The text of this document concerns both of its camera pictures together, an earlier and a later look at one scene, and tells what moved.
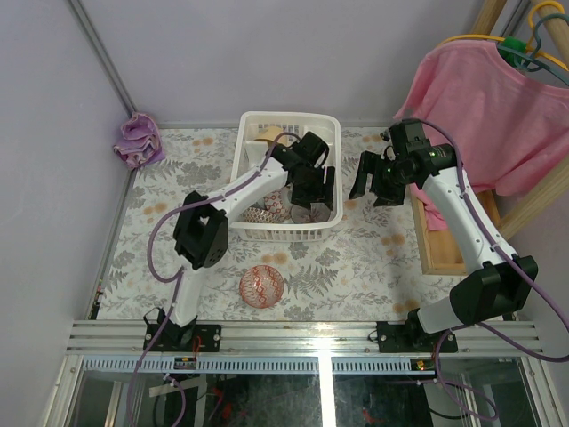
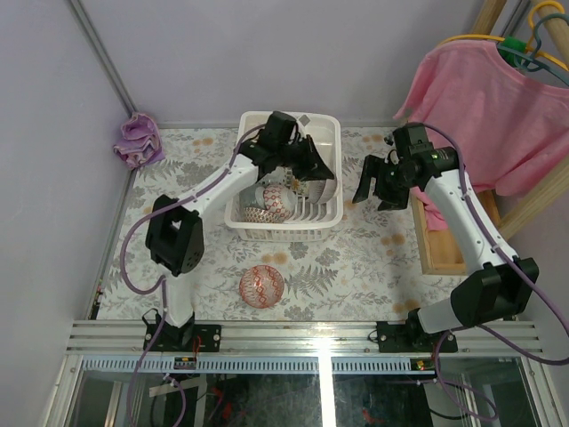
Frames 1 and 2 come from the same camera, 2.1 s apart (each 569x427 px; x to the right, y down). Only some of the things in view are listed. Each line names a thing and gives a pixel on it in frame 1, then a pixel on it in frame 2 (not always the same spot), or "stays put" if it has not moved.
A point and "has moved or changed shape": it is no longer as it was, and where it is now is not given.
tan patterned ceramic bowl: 258,215 stays put
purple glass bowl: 315,213 has moved or changed shape
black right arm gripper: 386,197 stays put
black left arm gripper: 312,187 → 302,157
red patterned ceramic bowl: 278,202 stays put
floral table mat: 178,247 stays put
